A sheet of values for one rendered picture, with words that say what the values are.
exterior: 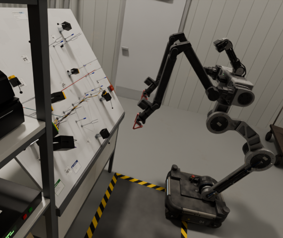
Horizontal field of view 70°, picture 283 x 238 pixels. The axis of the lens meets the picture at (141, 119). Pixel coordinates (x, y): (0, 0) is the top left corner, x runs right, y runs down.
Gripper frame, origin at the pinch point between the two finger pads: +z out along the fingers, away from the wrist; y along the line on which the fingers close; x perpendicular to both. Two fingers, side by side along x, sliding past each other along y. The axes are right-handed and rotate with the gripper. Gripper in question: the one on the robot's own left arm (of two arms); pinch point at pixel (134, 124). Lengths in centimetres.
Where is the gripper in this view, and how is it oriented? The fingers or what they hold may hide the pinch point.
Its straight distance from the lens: 153.7
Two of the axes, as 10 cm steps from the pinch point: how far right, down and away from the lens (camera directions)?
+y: -1.1, 4.9, -8.7
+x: 7.6, 6.1, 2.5
